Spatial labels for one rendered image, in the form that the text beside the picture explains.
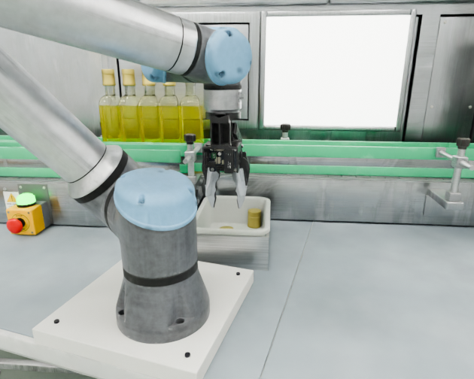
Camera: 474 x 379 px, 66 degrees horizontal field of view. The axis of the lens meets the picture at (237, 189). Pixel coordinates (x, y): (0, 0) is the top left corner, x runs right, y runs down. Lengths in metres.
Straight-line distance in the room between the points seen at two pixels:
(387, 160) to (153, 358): 0.77
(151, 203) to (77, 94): 0.89
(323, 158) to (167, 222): 0.61
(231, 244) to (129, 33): 0.47
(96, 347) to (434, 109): 1.11
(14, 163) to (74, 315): 0.58
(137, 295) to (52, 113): 0.29
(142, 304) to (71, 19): 0.38
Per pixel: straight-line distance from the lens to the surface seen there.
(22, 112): 0.59
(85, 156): 0.61
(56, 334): 0.66
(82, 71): 1.34
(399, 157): 1.07
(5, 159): 1.16
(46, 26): 0.48
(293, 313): 0.69
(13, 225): 1.06
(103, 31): 0.48
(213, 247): 0.79
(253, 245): 0.78
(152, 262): 0.54
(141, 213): 0.51
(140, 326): 0.59
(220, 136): 0.71
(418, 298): 0.80
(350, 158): 1.04
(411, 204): 1.10
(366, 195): 1.06
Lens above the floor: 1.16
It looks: 18 degrees down
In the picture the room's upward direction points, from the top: straight up
